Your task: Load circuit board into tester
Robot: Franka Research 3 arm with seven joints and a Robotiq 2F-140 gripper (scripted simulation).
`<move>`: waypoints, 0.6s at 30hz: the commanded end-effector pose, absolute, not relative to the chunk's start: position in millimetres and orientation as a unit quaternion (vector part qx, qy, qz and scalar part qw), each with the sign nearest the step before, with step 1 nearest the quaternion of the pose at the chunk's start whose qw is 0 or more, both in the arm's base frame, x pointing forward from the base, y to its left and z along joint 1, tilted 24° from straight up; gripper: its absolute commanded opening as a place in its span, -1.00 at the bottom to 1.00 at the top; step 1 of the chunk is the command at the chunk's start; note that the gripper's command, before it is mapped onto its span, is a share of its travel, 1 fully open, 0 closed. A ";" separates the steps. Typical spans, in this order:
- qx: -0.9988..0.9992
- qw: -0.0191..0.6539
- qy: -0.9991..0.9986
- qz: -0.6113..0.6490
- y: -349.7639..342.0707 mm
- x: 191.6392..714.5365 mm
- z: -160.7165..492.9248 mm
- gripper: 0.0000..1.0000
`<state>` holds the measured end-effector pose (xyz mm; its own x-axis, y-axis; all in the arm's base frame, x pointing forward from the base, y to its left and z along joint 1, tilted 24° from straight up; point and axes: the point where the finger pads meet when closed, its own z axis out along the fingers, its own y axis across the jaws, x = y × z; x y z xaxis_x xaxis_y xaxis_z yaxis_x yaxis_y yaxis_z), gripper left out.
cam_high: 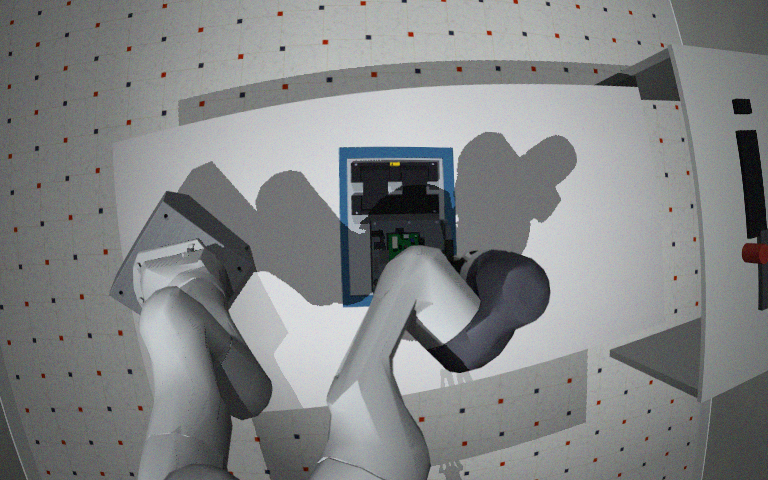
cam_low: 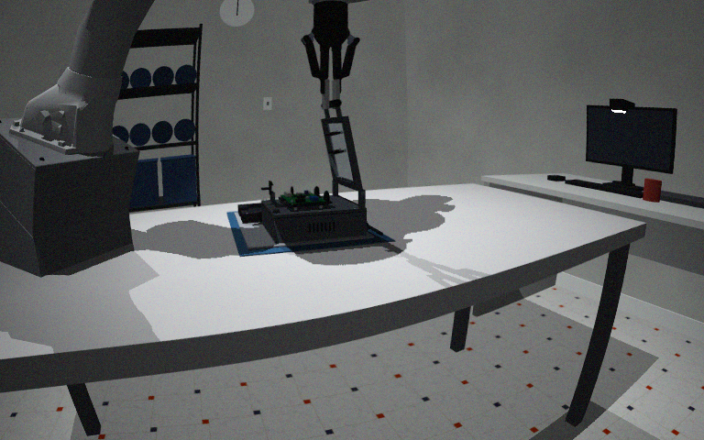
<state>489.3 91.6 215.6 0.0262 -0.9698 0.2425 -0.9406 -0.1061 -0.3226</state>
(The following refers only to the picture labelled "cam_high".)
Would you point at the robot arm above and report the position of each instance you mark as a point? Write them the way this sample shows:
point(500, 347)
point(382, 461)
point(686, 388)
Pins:
point(372, 435)

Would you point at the green circuit board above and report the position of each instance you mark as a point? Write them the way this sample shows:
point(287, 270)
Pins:
point(399, 242)

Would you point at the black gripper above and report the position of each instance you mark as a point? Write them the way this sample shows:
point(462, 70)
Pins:
point(457, 262)

